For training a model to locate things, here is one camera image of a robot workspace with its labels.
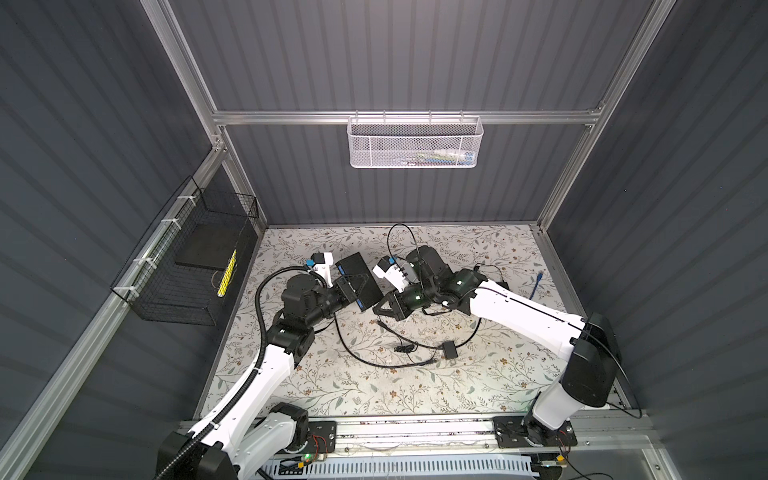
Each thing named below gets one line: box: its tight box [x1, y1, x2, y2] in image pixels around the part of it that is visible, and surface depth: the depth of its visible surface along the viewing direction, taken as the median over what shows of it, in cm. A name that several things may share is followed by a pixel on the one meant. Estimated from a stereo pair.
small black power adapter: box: [442, 340, 459, 360], surface depth 88 cm
